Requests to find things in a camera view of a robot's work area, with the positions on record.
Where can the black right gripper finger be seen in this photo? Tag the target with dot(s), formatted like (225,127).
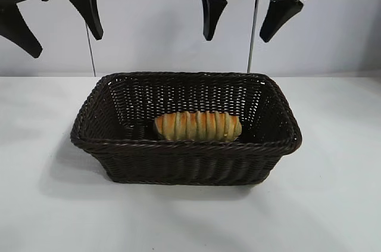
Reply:
(212,7)
(281,13)

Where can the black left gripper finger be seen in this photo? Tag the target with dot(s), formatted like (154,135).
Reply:
(21,34)
(89,7)

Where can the long striped bread loaf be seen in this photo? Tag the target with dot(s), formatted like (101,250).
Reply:
(196,125)

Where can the dark brown wicker basket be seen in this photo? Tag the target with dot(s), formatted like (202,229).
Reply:
(178,162)

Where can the thin dark wall strip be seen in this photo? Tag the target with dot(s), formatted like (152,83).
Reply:
(92,55)

